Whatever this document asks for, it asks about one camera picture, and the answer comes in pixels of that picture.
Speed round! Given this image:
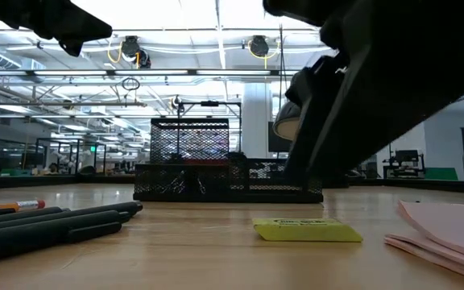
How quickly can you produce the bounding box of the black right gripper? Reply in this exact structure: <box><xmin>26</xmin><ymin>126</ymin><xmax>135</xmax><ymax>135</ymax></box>
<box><xmin>262</xmin><ymin>0</ymin><xmax>464</xmax><ymax>191</ymax></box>

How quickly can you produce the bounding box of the pink sticky notes pad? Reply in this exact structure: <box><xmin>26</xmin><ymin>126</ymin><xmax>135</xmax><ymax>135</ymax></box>
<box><xmin>383</xmin><ymin>200</ymin><xmax>464</xmax><ymax>285</ymax></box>

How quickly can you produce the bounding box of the black mesh desk organizer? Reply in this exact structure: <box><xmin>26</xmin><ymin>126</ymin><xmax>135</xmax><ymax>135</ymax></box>
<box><xmin>132</xmin><ymin>117</ymin><xmax>325</xmax><ymax>204</ymax></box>

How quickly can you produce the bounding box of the black monitor workstation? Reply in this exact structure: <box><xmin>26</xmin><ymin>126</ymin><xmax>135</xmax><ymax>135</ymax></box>
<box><xmin>383</xmin><ymin>149</ymin><xmax>426</xmax><ymax>180</ymax></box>

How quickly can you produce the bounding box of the green panel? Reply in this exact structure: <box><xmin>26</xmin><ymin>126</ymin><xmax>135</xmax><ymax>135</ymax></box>
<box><xmin>424</xmin><ymin>167</ymin><xmax>459</xmax><ymax>181</ymax></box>

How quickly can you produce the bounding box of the black pen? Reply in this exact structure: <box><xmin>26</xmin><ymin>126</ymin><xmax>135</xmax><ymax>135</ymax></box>
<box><xmin>0</xmin><ymin>206</ymin><xmax>72</xmax><ymax>226</ymax></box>
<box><xmin>0</xmin><ymin>209</ymin><xmax>132</xmax><ymax>253</ymax></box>
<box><xmin>0</xmin><ymin>201</ymin><xmax>144</xmax><ymax>234</ymax></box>
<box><xmin>0</xmin><ymin>221</ymin><xmax>123</xmax><ymax>267</ymax></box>

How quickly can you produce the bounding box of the orange pencil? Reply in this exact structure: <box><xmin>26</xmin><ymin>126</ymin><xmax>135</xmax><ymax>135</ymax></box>
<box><xmin>0</xmin><ymin>199</ymin><xmax>47</xmax><ymax>215</ymax></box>

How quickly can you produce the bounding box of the ceiling cable reel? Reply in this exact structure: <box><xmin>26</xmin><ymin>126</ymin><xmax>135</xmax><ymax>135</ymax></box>
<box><xmin>119</xmin><ymin>35</ymin><xmax>152</xmax><ymax>69</ymax></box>
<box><xmin>247</xmin><ymin>35</ymin><xmax>271</xmax><ymax>58</ymax></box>

